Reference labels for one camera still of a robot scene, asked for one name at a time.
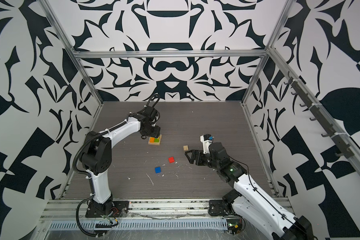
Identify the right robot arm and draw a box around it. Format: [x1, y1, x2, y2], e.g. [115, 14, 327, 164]
[185, 143, 316, 240]

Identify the black hook rack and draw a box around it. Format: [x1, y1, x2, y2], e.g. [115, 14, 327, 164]
[284, 72, 355, 159]

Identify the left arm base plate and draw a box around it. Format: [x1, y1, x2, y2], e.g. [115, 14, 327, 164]
[85, 200, 130, 218]

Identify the aluminium frame crossbar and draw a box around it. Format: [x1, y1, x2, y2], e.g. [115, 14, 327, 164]
[73, 50, 266, 59]

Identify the aluminium front rail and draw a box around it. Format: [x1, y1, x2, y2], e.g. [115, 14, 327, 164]
[37, 196, 298, 232]

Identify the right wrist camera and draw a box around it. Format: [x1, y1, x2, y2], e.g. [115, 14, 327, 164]
[200, 134, 214, 154]

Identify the left black corrugated cable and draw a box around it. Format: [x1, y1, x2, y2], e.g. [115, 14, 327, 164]
[75, 197, 109, 238]

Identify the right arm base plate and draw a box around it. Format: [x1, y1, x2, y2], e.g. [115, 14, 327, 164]
[208, 199, 236, 217]

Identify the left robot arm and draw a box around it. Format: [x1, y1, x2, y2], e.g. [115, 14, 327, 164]
[73, 106, 161, 207]

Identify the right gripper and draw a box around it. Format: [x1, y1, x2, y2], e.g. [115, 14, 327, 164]
[185, 149, 222, 172]

